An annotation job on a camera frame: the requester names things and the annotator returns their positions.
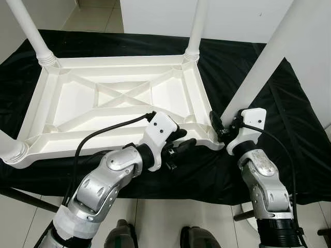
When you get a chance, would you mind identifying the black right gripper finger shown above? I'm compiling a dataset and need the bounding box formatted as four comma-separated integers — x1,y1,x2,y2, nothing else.
209,111,224,137

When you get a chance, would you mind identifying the white plastic table leg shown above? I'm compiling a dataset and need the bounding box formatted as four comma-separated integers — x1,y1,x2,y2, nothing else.
220,0,311,122
5,0,58,68
184,0,210,63
0,129,29,167

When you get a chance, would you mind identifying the white plastic children table top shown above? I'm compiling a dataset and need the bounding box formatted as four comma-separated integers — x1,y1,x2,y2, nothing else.
8,52,226,169

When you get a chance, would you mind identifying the black table cloth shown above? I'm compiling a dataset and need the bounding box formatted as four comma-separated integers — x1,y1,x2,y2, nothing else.
0,28,331,206

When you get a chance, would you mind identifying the grey robot right leg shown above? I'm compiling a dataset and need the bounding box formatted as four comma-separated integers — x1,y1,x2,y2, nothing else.
180,226,223,248

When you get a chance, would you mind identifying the grey robot leg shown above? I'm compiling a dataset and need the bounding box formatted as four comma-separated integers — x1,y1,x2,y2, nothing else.
103,220,138,248
180,226,223,248

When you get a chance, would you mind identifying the grey robot left leg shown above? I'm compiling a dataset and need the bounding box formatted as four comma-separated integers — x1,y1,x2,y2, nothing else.
103,220,138,248

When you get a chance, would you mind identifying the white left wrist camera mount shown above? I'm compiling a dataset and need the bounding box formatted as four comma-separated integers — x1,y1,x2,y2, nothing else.
140,111,179,171

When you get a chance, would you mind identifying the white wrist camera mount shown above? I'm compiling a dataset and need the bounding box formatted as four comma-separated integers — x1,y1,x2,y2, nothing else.
226,107,267,156
140,111,179,171

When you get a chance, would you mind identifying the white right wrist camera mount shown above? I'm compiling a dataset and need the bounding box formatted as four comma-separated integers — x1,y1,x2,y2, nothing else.
226,107,267,156

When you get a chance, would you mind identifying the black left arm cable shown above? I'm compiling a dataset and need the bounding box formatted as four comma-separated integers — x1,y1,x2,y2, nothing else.
62,111,157,207

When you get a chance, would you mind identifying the white pedestal fan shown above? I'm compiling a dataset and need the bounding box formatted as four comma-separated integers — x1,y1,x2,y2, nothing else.
240,204,260,233

